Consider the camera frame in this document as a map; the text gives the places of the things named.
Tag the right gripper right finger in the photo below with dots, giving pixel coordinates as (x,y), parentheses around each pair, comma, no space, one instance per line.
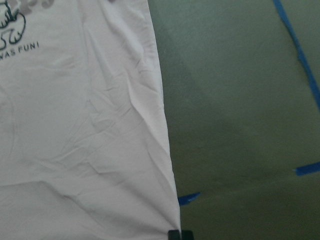
(187,235)

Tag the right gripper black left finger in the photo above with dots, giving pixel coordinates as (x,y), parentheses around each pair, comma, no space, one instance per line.
(173,234)

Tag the pink Snoopy t-shirt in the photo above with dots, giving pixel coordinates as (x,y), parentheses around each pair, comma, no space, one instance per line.
(84,147)

